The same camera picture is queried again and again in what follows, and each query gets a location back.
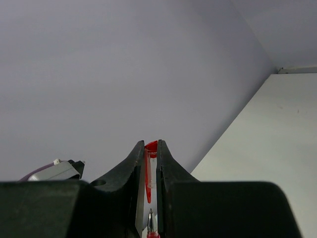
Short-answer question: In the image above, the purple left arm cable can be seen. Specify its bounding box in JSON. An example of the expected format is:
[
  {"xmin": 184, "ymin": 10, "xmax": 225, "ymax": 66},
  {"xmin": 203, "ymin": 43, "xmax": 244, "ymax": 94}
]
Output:
[{"xmin": 17, "ymin": 161, "xmax": 56, "ymax": 182}]

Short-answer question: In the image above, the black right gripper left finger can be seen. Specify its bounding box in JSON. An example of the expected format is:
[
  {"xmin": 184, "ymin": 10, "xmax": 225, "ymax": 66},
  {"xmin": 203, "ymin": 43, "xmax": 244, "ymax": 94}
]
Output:
[{"xmin": 0, "ymin": 141, "xmax": 145, "ymax": 238}]

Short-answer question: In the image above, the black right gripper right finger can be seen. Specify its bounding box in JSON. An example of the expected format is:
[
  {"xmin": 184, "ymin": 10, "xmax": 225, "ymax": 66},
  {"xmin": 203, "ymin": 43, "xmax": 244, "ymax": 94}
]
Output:
[{"xmin": 157, "ymin": 140, "xmax": 301, "ymax": 238}]

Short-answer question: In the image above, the red pen cap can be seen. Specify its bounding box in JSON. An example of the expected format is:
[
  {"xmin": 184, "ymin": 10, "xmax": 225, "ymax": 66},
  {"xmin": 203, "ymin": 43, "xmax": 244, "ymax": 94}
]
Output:
[{"xmin": 144, "ymin": 140, "xmax": 158, "ymax": 204}]

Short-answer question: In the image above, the red gel pen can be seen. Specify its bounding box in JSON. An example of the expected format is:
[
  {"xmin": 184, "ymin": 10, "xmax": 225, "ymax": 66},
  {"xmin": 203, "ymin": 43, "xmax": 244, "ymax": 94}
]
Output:
[{"xmin": 147, "ymin": 209, "xmax": 160, "ymax": 238}]

